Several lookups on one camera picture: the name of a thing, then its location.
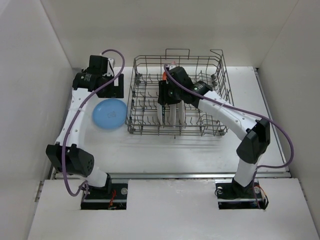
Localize purple cable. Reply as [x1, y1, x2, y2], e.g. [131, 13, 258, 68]
[163, 64, 295, 208]
[61, 49, 126, 203]

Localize left white ceramic plate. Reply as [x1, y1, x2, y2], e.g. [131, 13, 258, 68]
[157, 103, 166, 127]

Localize middle white ceramic plate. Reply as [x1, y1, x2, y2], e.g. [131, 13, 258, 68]
[168, 104, 177, 128]

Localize blue plastic plate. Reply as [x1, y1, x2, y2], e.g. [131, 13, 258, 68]
[92, 98, 127, 130]

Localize white ceramic plate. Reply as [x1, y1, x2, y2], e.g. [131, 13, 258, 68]
[157, 103, 166, 127]
[168, 104, 177, 128]

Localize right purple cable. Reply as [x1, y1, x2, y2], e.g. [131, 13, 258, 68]
[163, 64, 295, 208]

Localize orange patterned plate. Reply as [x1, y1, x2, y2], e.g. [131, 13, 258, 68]
[162, 72, 167, 81]

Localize grey wire dish rack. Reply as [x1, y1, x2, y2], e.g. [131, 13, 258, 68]
[125, 48, 234, 137]

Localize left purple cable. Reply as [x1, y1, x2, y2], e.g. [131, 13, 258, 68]
[61, 49, 126, 203]

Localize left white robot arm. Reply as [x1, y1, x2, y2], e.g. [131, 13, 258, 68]
[45, 54, 124, 199]

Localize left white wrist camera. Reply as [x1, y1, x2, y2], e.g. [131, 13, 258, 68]
[102, 57, 115, 78]

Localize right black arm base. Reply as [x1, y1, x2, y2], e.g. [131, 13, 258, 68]
[214, 180, 269, 210]

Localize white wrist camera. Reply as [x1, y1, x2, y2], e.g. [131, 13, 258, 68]
[164, 63, 178, 72]
[102, 57, 115, 78]

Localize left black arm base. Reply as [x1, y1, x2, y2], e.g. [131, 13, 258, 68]
[80, 182, 128, 211]

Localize right white printed plate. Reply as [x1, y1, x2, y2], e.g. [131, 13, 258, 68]
[177, 100, 186, 129]

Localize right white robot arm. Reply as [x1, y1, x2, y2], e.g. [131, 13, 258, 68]
[158, 64, 271, 197]

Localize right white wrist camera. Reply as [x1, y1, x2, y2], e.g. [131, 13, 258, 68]
[164, 63, 178, 72]

